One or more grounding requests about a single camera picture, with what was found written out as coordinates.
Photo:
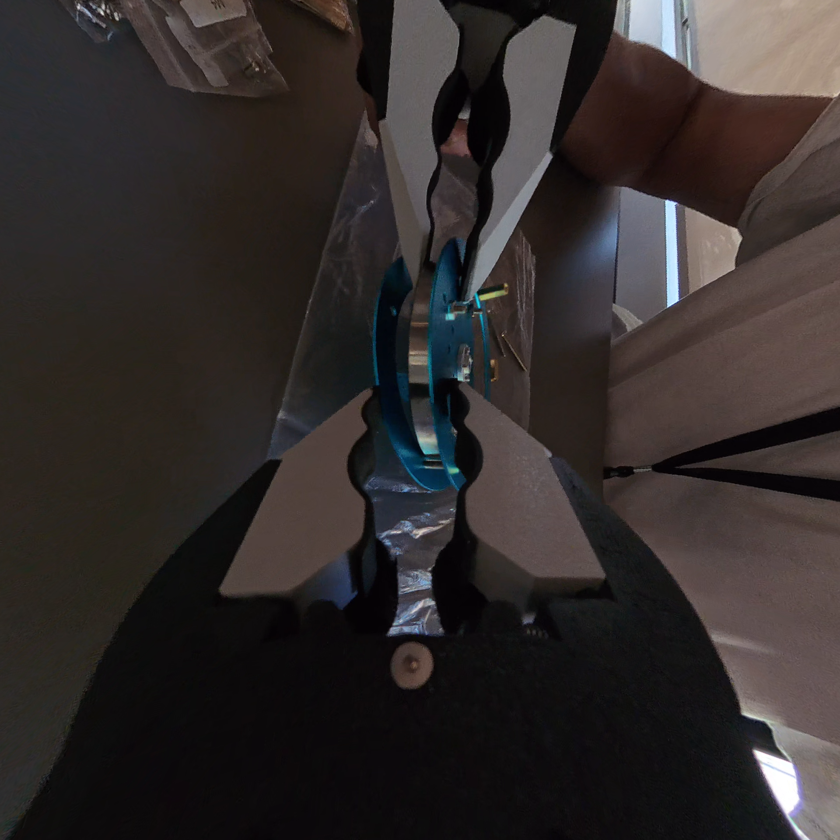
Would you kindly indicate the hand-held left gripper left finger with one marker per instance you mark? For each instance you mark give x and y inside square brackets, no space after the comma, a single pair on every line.
[302,525]

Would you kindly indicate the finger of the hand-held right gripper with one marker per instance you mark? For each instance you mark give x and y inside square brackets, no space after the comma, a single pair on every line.
[531,98]
[413,98]

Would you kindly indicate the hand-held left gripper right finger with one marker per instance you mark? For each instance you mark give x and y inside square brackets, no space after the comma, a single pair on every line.
[531,525]

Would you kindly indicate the blue round rotating base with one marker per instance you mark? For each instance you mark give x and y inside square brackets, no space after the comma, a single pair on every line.
[439,341]

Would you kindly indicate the person's right forearm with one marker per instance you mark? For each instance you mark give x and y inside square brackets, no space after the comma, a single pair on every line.
[656,118]

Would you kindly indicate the grey desk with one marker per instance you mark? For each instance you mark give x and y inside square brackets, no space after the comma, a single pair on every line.
[131,262]

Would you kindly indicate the person's right hand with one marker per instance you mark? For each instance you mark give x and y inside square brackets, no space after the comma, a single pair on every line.
[463,141]

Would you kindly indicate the clear plastic bag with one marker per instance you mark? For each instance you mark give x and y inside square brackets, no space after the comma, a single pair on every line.
[341,262]

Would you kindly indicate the pile of small hardware bags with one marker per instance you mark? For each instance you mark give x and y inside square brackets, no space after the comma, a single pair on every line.
[210,52]

